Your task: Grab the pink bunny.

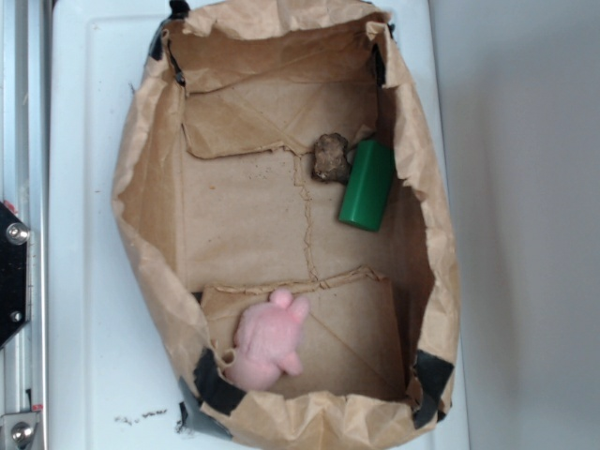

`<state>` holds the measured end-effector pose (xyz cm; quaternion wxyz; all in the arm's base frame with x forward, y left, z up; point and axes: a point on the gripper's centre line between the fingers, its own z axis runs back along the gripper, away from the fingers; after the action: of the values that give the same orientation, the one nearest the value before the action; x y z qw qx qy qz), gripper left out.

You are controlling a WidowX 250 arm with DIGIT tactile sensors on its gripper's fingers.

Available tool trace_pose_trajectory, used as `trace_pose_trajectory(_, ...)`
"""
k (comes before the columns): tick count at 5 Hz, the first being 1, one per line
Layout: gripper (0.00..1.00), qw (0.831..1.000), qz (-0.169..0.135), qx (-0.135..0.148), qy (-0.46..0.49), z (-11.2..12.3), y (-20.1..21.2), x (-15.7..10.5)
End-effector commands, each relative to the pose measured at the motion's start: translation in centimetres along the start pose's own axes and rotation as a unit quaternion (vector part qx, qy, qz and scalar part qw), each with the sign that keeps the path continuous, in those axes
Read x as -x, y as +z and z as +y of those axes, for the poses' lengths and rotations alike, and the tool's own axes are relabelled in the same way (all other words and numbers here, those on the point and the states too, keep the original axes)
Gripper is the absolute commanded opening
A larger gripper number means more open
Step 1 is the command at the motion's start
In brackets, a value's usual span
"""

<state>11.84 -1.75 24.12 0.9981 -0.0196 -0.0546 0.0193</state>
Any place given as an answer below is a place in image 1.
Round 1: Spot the pink plush bunny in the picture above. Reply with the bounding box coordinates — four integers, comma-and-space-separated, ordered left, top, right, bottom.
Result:
225, 288, 310, 391

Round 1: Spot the brown paper bag tray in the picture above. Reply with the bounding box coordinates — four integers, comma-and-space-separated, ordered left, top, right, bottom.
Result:
112, 1, 460, 449

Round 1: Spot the brown rock chunk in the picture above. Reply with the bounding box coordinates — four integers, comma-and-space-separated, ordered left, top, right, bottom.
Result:
311, 133, 352, 185

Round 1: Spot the green cylinder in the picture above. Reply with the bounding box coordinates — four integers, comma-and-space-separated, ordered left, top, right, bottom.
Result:
338, 140, 396, 232

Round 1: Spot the black bracket with bolts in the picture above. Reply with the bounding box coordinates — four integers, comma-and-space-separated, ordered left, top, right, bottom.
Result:
0, 202, 31, 349

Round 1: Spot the aluminium frame rail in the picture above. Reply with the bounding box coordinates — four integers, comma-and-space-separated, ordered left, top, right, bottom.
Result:
1, 1, 52, 449

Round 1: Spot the metal corner bracket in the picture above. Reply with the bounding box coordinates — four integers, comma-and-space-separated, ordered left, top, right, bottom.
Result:
1, 412, 39, 450

